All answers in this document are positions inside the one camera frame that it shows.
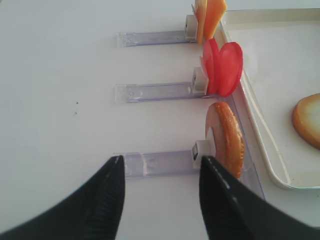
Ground red tomato slice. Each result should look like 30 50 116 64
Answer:
201 38 220 95
217 42 243 97

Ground outer red tomato slice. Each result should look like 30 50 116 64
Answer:
201 38 220 95

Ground inner orange cheese slice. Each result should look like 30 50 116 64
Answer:
203 0 227 40

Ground cream rectangular tray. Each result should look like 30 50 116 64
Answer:
221 8 320 190

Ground clear cheese pusher track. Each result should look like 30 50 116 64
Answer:
116 15 198 48

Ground outer orange cheese slice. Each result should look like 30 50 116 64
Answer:
192 0 208 45

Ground upright bread slice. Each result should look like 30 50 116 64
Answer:
205 102 245 179

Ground inner red tomato slice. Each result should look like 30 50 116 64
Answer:
217 42 243 97

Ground orange cheese slice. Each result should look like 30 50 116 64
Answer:
203 0 227 40
192 0 208 45

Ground clear left long rail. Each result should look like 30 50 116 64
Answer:
217 19 266 201

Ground clear tomato pusher track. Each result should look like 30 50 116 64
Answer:
114 67 209 104

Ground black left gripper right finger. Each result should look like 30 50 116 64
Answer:
199 156 320 240

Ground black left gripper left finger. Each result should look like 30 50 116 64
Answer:
0 155 125 240

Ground bread slice on tray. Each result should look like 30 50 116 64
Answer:
291 93 320 149

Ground clear bread pusher track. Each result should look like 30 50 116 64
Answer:
114 139 217 179

